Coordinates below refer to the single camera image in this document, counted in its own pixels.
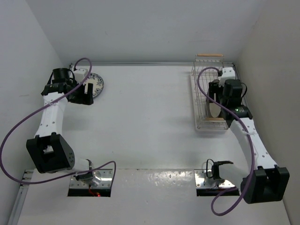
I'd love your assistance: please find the blue floral white plate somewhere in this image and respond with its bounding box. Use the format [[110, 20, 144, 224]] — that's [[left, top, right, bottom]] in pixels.
[[87, 73, 105, 98]]

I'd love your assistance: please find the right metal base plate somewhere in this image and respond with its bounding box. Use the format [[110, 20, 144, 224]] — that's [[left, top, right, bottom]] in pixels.
[[194, 169, 234, 189]]

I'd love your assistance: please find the metal base plate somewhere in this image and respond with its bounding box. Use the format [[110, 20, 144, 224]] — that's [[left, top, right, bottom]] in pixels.
[[194, 169, 234, 189], [69, 169, 113, 189]]

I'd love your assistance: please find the wire dish rack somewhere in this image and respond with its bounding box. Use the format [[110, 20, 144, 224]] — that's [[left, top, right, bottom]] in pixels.
[[190, 53, 228, 131]]

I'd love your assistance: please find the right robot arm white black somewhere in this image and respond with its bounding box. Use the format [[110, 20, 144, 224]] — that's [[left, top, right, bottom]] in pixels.
[[207, 79, 290, 204]]

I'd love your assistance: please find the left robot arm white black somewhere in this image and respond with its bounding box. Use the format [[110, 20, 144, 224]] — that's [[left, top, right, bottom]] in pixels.
[[26, 68, 93, 173]]

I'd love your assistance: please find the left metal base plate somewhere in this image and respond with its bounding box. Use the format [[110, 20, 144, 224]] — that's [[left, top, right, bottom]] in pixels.
[[69, 169, 113, 189]]

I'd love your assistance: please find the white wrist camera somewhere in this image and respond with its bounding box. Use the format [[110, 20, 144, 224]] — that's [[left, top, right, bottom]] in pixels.
[[73, 68, 88, 83], [219, 67, 235, 82]]

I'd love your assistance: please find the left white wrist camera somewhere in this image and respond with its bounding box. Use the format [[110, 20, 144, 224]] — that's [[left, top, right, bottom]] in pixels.
[[73, 68, 88, 83]]

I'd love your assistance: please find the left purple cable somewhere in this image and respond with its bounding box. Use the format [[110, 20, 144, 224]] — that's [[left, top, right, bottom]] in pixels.
[[0, 58, 117, 186]]

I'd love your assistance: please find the grey rim cream plate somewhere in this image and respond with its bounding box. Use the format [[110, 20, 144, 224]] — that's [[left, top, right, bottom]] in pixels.
[[206, 98, 222, 118]]

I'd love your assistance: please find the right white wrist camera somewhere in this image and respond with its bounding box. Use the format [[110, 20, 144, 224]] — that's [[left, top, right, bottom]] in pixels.
[[219, 67, 235, 82]]

